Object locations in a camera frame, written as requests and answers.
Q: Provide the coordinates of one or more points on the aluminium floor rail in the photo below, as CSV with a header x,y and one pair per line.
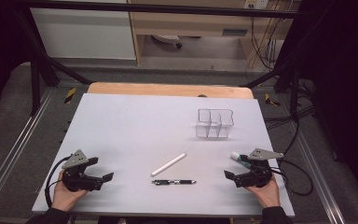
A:
x,y
15,152
320,183

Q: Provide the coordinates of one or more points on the black curtain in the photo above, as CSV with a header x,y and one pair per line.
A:
x,y
0,46
345,77

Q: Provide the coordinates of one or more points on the white cabinet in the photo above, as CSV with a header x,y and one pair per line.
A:
x,y
84,34

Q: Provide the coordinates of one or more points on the white chair base with casters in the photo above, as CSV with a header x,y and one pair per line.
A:
x,y
166,38

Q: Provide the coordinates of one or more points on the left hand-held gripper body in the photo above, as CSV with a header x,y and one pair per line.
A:
x,y
80,182

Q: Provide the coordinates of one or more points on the grey desk label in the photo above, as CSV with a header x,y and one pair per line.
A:
x,y
235,32

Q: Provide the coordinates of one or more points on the white wall socket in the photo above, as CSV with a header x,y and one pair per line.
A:
x,y
256,3

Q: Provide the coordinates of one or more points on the black pen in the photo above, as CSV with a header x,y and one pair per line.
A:
x,y
174,182

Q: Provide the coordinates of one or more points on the green glue stick white cap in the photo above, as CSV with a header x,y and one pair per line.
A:
x,y
235,155

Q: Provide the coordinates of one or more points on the person's right hand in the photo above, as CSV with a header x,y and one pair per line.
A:
x,y
267,194

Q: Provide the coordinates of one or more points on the white table mat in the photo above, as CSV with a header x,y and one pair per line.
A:
x,y
136,140

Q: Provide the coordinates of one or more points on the black metal frame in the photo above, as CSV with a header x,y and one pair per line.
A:
x,y
167,8

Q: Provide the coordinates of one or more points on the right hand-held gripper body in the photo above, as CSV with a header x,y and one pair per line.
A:
x,y
254,179

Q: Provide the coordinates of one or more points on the light wooden desk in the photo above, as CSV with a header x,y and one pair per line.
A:
x,y
192,25

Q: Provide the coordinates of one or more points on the person's left hand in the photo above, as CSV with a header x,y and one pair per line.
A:
x,y
62,197

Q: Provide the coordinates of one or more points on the clear plastic organizer box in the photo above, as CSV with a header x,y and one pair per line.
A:
x,y
214,124

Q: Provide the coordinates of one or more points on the wooden table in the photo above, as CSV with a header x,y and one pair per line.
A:
x,y
167,89

